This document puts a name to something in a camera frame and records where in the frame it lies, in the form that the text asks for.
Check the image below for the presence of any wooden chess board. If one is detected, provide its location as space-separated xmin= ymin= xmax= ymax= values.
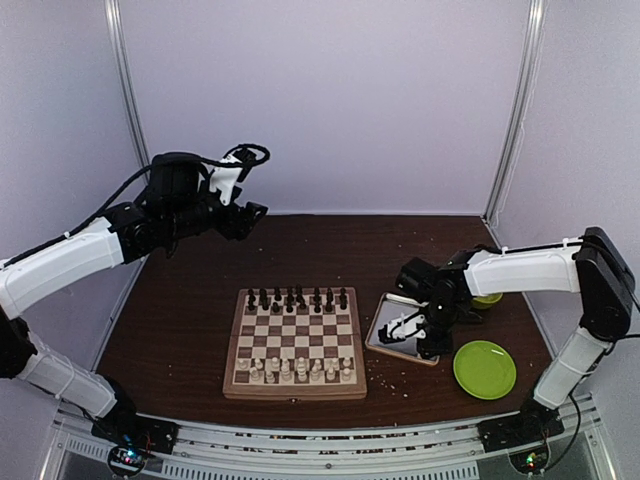
xmin=222 ymin=286 xmax=367 ymax=401

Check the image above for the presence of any aluminium corner post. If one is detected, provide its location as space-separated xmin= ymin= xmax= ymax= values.
xmin=484 ymin=0 xmax=548 ymax=228
xmin=104 ymin=0 xmax=150 ymax=167

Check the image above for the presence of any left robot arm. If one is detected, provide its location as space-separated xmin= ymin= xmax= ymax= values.
xmin=1 ymin=144 xmax=271 ymax=444

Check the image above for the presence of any right aluminium corner post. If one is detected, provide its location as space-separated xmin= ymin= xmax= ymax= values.
xmin=484 ymin=0 xmax=548 ymax=228

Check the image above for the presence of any white chess piece one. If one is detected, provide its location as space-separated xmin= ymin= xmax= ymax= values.
xmin=280 ymin=359 xmax=292 ymax=383

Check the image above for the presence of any small green bowl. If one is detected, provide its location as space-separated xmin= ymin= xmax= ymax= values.
xmin=471 ymin=293 xmax=503 ymax=310

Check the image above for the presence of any white chess piece seven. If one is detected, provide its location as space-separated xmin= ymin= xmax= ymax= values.
xmin=325 ymin=358 xmax=339 ymax=382

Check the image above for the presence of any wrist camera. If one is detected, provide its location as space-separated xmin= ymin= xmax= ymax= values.
xmin=207 ymin=143 xmax=271 ymax=206
xmin=378 ymin=311 xmax=426 ymax=344

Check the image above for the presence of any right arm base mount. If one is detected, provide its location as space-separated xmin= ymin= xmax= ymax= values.
xmin=477 ymin=398 xmax=565 ymax=453

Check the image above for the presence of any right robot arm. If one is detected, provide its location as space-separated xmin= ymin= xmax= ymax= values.
xmin=379 ymin=227 xmax=639 ymax=442

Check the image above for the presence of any white chess piece five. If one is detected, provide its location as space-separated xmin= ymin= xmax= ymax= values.
xmin=296 ymin=357 xmax=308 ymax=383

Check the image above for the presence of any metal tray with wood rim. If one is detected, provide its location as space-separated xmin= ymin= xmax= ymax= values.
xmin=365 ymin=293 xmax=440 ymax=366

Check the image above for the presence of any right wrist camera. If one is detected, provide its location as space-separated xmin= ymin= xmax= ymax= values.
xmin=378 ymin=311 xmax=426 ymax=344

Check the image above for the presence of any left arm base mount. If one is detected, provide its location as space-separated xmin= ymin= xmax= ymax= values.
xmin=85 ymin=414 xmax=179 ymax=454

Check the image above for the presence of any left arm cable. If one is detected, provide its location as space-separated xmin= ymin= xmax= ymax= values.
xmin=0 ymin=143 xmax=272 ymax=266

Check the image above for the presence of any black chess piece far right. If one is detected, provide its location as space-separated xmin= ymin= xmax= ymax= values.
xmin=339 ymin=287 xmax=348 ymax=309

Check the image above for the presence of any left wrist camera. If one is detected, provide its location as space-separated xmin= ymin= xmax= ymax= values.
xmin=207 ymin=143 xmax=271 ymax=206

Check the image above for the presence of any white chess piece three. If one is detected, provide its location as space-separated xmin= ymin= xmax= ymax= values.
xmin=309 ymin=359 xmax=322 ymax=383

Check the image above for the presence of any left aluminium corner post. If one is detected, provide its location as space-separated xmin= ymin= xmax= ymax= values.
xmin=104 ymin=0 xmax=150 ymax=167

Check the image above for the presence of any aluminium front rail frame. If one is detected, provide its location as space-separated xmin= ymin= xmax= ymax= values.
xmin=39 ymin=392 xmax=611 ymax=480

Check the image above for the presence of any white chess piece four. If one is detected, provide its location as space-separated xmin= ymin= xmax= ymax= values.
xmin=340 ymin=357 xmax=353 ymax=382

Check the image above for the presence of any green plate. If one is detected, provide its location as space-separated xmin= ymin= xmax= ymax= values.
xmin=452 ymin=340 xmax=517 ymax=401

